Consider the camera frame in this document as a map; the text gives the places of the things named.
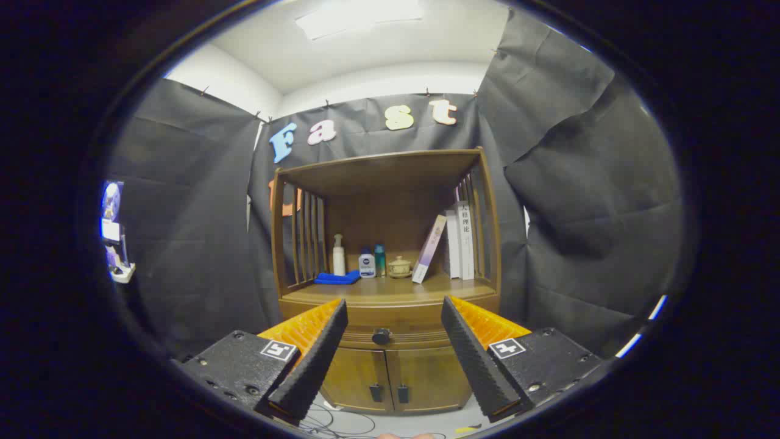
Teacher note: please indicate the brown wooden cabinet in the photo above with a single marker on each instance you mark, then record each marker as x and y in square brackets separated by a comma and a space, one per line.
[390, 183]

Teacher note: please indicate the brown wooden drawer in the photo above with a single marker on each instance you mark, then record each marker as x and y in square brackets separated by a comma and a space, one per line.
[396, 317]

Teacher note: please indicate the wooden countertop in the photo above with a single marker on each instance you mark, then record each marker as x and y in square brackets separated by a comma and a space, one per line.
[390, 288]

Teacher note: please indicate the white pump bottle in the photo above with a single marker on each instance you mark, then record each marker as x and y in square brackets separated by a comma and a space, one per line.
[339, 259]

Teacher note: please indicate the teal glass bottle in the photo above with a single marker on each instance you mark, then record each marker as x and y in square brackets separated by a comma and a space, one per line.
[379, 261]

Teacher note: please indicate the wooden cabinet door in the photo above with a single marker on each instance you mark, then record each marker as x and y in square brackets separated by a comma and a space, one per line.
[356, 375]
[429, 378]

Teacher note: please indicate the yellow tape strip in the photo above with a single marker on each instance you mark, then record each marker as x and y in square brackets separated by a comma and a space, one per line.
[466, 430]

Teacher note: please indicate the cluttered white shelf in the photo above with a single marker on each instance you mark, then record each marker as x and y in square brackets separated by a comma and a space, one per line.
[116, 244]

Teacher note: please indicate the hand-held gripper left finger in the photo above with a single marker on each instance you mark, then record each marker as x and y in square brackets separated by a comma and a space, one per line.
[314, 360]

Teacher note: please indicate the white lotion bottle blue cap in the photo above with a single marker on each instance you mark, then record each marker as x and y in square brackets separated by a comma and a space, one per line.
[367, 266]

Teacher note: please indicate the purple cover book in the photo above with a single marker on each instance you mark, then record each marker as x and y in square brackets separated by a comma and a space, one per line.
[428, 250]

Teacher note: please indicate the beige lidded ceramic teacup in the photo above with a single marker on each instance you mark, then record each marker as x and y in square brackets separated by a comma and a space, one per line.
[400, 267]

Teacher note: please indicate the black round drawer knob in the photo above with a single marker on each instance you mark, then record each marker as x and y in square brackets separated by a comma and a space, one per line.
[381, 336]

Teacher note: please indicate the patterned cover white book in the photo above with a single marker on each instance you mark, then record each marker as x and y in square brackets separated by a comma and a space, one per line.
[452, 244]

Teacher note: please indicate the thick white book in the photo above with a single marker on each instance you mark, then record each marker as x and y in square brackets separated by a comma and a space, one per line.
[466, 241]

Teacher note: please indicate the blue folded cloth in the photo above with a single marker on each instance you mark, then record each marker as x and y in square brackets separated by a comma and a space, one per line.
[336, 278]

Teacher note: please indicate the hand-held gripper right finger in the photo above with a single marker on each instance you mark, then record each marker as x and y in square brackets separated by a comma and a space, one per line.
[472, 360]

